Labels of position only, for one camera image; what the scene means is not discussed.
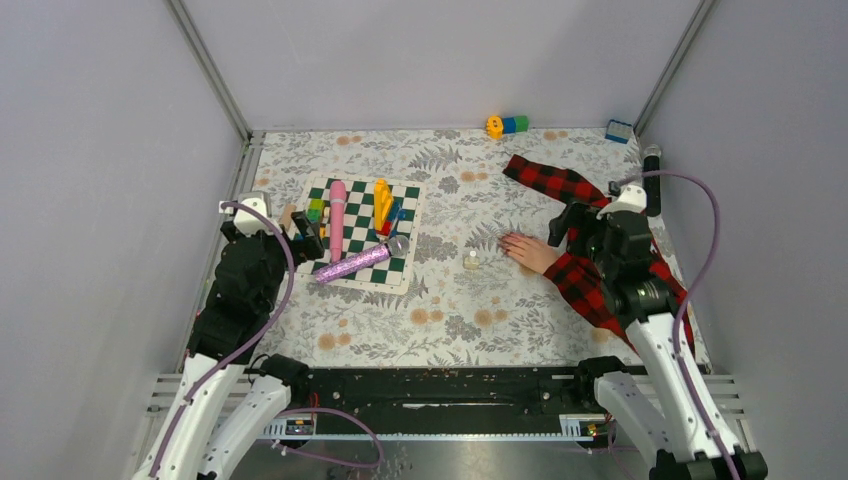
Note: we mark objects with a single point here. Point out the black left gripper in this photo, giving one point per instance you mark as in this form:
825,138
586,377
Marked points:
309,245

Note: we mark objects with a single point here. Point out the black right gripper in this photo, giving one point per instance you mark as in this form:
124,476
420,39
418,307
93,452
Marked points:
576,215

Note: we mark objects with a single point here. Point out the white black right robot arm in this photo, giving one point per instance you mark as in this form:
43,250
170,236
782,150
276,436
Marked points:
683,434

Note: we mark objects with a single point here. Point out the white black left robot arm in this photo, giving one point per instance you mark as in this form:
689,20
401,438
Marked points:
254,271

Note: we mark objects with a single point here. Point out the stacked colourful toy bricks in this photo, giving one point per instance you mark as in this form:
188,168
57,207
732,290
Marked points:
317,213

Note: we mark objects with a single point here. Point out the wooden block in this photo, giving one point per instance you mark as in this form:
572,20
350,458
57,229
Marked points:
285,220

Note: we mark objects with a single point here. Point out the red black plaid sleeve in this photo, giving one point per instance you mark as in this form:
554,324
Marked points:
576,279

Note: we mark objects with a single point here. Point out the pink cylindrical toy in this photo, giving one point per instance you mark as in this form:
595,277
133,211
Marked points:
337,197

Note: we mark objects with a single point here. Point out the green white checkered board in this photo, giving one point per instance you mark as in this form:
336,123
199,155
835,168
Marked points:
394,275

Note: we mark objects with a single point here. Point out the mannequin hand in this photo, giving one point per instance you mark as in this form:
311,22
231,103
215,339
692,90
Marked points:
529,252

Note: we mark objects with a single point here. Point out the yellow toy block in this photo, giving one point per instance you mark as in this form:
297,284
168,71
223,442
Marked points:
383,202

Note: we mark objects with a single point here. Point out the purple nail polish bottle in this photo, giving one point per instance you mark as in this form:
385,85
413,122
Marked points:
394,247

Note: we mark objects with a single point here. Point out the blue red toy bricks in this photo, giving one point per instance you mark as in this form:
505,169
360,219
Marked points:
385,231

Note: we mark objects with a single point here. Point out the black power strip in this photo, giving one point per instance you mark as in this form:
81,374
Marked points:
651,158

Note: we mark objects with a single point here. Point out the blue white toy brick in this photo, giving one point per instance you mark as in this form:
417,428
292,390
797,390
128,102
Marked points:
618,131

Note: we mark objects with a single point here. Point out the floral patterned table mat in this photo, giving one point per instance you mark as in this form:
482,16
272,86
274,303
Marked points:
499,314

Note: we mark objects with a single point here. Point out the yellow blue green toy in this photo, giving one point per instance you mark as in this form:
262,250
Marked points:
496,127

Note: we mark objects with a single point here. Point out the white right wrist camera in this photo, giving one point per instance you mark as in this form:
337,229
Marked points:
633,198

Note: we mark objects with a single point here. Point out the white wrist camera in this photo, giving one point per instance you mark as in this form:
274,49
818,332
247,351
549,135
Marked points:
250,213
633,198

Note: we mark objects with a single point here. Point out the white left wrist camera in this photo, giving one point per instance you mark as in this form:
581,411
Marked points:
250,213

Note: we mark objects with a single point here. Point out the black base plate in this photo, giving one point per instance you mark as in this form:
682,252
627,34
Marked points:
450,401

